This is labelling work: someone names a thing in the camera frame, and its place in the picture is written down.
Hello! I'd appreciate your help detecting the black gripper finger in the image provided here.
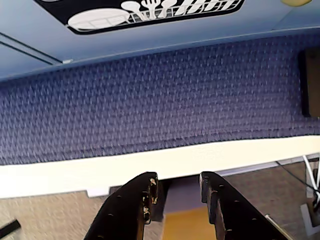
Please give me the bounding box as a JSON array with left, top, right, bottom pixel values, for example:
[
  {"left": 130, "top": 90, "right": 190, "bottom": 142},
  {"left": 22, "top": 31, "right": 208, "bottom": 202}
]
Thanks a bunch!
[
  {"left": 84, "top": 171, "right": 160, "bottom": 240},
  {"left": 198, "top": 170, "right": 289, "bottom": 240}
]

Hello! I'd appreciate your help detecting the yellow flat panel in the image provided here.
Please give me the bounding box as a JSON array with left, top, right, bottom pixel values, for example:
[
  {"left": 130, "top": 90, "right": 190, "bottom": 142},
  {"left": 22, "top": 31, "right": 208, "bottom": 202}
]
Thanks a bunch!
[{"left": 162, "top": 207, "right": 210, "bottom": 240}]

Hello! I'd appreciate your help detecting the blue textured fabric mat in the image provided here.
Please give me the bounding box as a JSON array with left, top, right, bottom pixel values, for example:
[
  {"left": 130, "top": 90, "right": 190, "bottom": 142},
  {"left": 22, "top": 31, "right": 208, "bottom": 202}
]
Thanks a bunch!
[{"left": 0, "top": 33, "right": 320, "bottom": 166}]

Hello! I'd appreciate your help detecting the black flat bar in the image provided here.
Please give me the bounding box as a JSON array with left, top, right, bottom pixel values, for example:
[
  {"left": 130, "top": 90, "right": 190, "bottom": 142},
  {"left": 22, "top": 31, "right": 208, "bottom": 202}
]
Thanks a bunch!
[{"left": 0, "top": 218, "right": 21, "bottom": 236}]

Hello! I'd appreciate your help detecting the black cable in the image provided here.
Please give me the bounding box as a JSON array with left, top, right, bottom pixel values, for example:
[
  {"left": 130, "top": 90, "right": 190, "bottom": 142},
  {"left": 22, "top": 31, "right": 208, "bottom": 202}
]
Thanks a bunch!
[{"left": 274, "top": 160, "right": 320, "bottom": 195}]

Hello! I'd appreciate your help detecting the white cable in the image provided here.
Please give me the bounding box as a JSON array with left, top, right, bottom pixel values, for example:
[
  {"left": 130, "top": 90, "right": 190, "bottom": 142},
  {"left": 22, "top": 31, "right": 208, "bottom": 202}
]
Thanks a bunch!
[{"left": 302, "top": 154, "right": 318, "bottom": 189}]

